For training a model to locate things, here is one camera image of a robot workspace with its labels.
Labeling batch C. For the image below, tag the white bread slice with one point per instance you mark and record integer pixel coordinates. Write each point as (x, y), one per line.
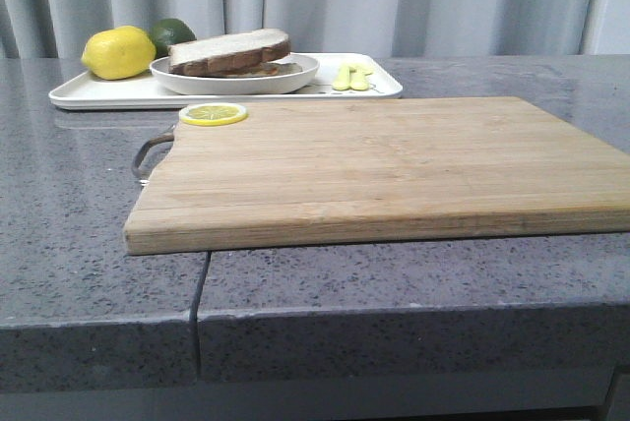
(228, 52)

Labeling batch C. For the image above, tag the white round plate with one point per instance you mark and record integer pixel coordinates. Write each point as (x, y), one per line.
(246, 86)

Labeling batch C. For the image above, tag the white rectangular bear tray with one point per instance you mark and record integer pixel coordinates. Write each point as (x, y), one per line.
(88, 92)

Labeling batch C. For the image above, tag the yellow plastic fork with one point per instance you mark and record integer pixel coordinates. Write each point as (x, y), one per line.
(342, 81)

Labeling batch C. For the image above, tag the fried egg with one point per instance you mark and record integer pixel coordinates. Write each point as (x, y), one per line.
(258, 71)

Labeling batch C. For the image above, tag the lemon slice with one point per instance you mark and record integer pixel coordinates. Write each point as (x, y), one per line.
(213, 114)

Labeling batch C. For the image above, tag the wooden cutting board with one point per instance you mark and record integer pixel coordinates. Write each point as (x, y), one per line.
(323, 172)

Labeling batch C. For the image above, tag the green lime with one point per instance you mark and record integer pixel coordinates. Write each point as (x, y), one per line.
(167, 32)

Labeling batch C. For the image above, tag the yellow lemon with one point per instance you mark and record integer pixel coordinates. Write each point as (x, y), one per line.
(119, 53)

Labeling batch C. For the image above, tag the metal cutting board handle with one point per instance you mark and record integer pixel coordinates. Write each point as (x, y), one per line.
(164, 137)

